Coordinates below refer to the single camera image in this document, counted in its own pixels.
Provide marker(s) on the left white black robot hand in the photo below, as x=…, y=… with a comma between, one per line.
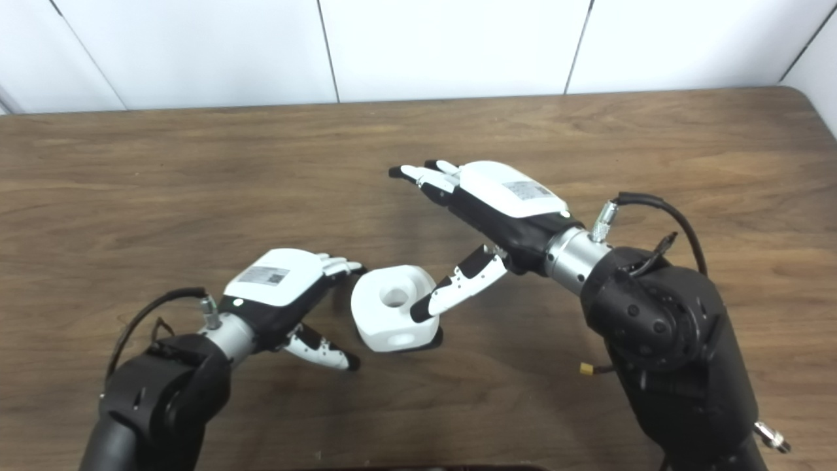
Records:
x=274, y=281

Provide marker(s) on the round white piece with holes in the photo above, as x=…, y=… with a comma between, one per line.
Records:
x=379, y=320

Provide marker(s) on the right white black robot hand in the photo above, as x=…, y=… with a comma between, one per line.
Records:
x=503, y=196

